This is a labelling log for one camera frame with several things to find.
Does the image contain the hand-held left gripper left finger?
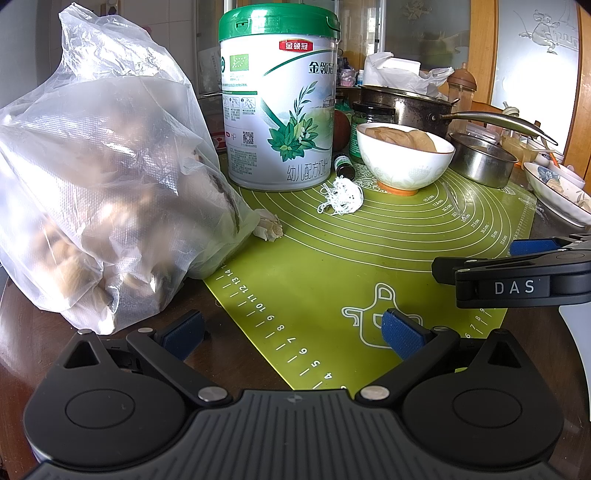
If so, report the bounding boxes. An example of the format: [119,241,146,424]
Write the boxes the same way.
[60,310,233,407]

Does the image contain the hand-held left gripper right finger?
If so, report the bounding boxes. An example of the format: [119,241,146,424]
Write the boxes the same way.
[355,310,528,407]

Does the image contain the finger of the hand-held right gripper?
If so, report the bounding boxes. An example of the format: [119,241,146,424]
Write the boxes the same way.
[510,233,591,256]
[431,249,591,283]

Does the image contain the white bowl with orange base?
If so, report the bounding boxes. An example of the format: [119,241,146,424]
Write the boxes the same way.
[356,122,455,197]

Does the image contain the small white bowl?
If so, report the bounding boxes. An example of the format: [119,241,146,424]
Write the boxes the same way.
[536,150,585,183]

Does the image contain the round steel bowl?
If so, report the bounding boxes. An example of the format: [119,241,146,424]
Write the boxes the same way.
[448,131,519,189]

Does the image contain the blue patterned white plate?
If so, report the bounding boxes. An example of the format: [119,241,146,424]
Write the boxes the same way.
[524,162,591,228]

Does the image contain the clear plastic wrapper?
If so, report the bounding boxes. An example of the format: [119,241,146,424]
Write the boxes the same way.
[441,182,467,222]

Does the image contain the yellow plastic container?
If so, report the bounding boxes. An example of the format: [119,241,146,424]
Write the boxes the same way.
[501,134,532,164]

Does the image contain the green silicone baking mat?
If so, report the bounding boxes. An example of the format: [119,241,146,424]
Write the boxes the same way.
[203,166,536,393]

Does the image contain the pale garlic piece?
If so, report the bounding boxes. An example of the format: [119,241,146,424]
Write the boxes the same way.
[253,209,283,241]

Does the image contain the glass jar with white lid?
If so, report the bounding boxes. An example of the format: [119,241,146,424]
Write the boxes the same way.
[502,102,520,134]

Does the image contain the clear plastic bag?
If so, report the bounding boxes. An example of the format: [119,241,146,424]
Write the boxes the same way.
[0,2,262,335]

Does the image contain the green glass jar black lid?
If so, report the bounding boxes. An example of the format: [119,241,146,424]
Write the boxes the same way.
[351,102,397,160]

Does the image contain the reddish brown fruit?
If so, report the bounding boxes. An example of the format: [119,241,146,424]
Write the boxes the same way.
[333,110,352,151]

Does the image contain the wooden glass door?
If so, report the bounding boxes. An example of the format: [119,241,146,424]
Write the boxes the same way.
[471,0,591,158]

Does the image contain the brown baby bottle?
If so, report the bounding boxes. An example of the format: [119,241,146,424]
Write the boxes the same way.
[447,63,478,114]

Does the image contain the white plastic bag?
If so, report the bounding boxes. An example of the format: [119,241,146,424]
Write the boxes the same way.
[364,52,455,97]

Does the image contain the white green milk powder can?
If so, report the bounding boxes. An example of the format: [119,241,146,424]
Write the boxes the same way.
[218,4,341,191]

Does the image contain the white string bundle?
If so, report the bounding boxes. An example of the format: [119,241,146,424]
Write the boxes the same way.
[316,178,365,217]

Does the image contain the steel saucepan with long handle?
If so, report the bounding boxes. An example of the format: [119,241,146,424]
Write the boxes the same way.
[359,84,559,146]

